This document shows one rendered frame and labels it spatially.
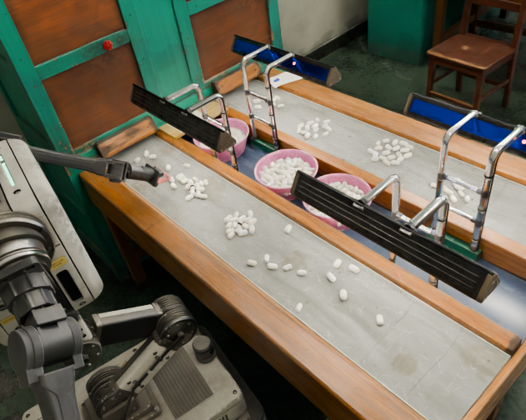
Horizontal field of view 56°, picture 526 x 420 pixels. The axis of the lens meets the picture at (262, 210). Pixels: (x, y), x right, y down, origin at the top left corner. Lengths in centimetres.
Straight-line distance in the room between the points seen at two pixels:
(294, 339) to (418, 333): 36
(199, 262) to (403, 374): 76
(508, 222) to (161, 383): 132
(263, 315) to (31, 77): 131
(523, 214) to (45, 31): 190
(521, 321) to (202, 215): 116
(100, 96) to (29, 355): 159
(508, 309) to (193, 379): 105
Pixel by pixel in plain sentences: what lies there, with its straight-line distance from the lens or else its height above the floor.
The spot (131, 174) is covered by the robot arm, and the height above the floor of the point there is 94.
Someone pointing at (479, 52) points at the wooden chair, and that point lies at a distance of 367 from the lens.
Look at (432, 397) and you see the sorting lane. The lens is 145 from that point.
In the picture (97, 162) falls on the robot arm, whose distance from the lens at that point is 191.
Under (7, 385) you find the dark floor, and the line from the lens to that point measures 279.
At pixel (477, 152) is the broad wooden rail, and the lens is 216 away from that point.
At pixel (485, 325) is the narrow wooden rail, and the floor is 76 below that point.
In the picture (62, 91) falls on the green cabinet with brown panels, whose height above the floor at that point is 113.
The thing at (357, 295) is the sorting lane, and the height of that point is 74.
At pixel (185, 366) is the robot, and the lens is 187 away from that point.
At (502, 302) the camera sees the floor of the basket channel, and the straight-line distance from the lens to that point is 175.
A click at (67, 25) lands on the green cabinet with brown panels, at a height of 137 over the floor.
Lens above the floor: 201
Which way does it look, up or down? 41 degrees down
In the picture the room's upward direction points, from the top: 10 degrees counter-clockwise
